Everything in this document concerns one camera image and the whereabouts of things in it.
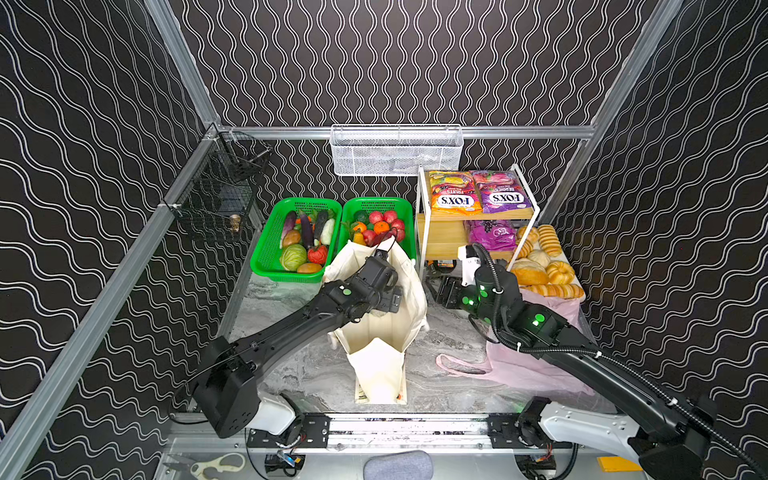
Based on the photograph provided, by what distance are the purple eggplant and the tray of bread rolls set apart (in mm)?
713

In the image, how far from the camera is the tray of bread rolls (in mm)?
995

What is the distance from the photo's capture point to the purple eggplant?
3.67ft
